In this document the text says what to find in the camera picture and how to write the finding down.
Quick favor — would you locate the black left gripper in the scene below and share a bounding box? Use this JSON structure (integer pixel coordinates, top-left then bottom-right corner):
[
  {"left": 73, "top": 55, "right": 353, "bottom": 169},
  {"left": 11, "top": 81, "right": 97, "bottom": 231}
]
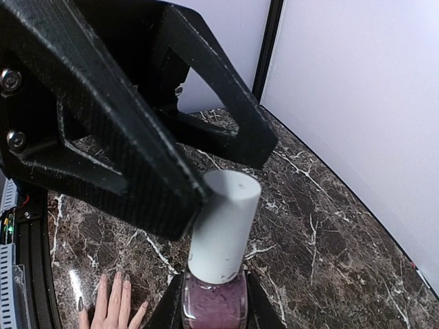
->
[{"left": 1, "top": 1, "right": 278, "bottom": 241}]

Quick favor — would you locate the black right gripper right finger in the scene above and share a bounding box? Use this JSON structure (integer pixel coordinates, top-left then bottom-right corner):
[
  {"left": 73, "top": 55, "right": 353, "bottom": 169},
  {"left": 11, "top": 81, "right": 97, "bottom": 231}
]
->
[{"left": 246, "top": 272, "right": 286, "bottom": 329}]

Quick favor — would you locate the white nail polish cap brush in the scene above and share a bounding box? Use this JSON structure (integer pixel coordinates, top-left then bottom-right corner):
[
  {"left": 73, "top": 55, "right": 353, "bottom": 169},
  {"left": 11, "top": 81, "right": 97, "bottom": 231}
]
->
[{"left": 188, "top": 170, "right": 261, "bottom": 284}]

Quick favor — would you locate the mannequin hand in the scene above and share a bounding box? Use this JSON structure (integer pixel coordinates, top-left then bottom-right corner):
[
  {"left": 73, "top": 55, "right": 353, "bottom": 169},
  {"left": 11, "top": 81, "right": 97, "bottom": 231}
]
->
[{"left": 78, "top": 271, "right": 149, "bottom": 329}]

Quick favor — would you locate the right wiring board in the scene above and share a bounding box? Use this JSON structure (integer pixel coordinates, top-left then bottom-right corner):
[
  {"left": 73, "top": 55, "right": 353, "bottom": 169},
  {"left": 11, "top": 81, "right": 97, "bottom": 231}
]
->
[{"left": 1, "top": 207, "right": 16, "bottom": 245}]

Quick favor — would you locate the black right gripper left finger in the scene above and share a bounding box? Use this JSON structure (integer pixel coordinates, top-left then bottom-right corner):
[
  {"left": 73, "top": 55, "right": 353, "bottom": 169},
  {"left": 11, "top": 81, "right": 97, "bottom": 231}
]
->
[{"left": 147, "top": 274, "right": 183, "bottom": 329}]

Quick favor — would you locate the black front table rail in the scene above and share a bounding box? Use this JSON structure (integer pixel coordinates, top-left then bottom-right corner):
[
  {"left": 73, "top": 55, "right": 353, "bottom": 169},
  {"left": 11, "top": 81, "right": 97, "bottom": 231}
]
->
[{"left": 15, "top": 184, "right": 62, "bottom": 329}]

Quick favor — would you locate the black right frame post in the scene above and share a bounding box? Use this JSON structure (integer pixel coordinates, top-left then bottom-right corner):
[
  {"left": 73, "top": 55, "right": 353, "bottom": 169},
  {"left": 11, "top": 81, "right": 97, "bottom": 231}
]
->
[{"left": 252, "top": 0, "right": 284, "bottom": 101}]

